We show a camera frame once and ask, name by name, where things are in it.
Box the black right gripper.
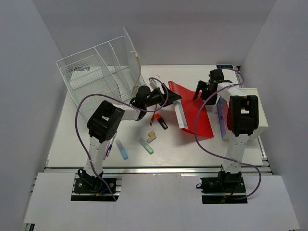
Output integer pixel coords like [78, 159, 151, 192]
[192, 81, 217, 106]

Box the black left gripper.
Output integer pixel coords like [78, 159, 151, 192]
[144, 84, 181, 108]

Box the red plastic folder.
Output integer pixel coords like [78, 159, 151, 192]
[168, 81, 214, 139]

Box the clear document sleeve with papers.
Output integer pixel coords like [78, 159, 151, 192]
[123, 27, 141, 97]

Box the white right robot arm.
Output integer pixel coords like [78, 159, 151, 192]
[193, 69, 259, 174]

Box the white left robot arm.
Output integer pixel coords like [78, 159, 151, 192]
[78, 84, 181, 192]

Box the orange black highlighter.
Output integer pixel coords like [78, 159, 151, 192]
[154, 114, 168, 130]

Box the small blue label plate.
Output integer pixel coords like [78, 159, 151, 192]
[216, 64, 233, 69]

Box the white drawer box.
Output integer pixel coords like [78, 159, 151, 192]
[216, 88, 268, 141]

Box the red pen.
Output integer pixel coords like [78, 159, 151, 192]
[150, 113, 155, 126]

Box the grey eraser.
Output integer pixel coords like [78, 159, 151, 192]
[146, 135, 156, 143]

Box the green highlighter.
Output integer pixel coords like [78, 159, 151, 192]
[137, 137, 154, 154]

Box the blue highlighter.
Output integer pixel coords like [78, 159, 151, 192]
[115, 139, 128, 160]

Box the blue ballpoint pen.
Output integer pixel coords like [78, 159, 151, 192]
[107, 138, 114, 157]

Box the pink highlighter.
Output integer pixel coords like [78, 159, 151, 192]
[103, 144, 110, 160]

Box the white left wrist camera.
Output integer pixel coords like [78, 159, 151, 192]
[149, 75, 160, 90]

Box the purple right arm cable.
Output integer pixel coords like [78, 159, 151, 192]
[193, 67, 262, 199]

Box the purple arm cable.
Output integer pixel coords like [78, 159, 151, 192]
[76, 77, 170, 202]
[193, 67, 262, 199]

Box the white wire file organizer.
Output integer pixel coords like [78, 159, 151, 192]
[56, 36, 134, 121]

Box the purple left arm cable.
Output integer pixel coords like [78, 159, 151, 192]
[76, 77, 170, 202]

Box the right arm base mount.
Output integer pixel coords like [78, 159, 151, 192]
[196, 171, 247, 205]

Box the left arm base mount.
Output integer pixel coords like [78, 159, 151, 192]
[71, 169, 121, 202]

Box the aluminium table rail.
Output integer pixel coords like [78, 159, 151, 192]
[44, 165, 272, 174]

